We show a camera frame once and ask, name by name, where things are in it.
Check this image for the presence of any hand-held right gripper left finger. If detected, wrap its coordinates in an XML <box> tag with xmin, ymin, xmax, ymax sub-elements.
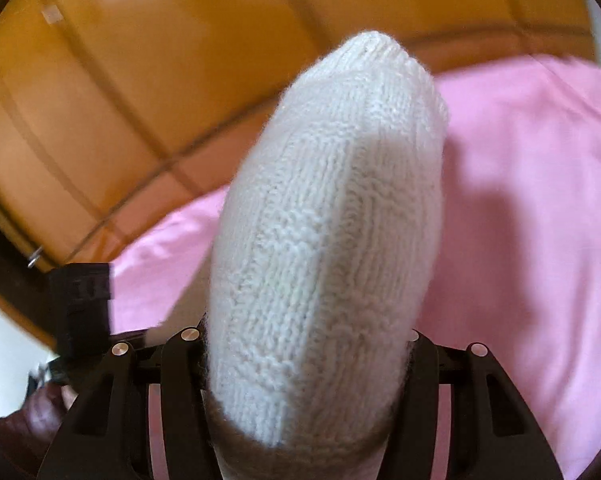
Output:
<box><xmin>36</xmin><ymin>313</ymin><xmax>221</xmax><ymax>480</ymax></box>

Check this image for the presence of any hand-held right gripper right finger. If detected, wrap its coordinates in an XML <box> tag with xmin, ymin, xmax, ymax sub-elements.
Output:
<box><xmin>377</xmin><ymin>329</ymin><xmax>564</xmax><ymax>480</ymax></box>

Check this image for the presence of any white knitted sock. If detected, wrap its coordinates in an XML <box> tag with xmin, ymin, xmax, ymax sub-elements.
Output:
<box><xmin>204</xmin><ymin>30</ymin><xmax>451</xmax><ymax>480</ymax></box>

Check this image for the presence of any person's left forearm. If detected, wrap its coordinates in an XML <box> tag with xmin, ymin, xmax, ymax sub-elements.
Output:
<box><xmin>0</xmin><ymin>382</ymin><xmax>78</xmax><ymax>463</ymax></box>

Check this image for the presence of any pink bed sheet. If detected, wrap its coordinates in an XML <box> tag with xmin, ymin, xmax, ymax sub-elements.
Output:
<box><xmin>108</xmin><ymin>54</ymin><xmax>601</xmax><ymax>480</ymax></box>

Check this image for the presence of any orange wooden wardrobe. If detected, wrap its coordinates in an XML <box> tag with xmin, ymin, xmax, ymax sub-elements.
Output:
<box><xmin>0</xmin><ymin>0</ymin><xmax>601</xmax><ymax>353</ymax></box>

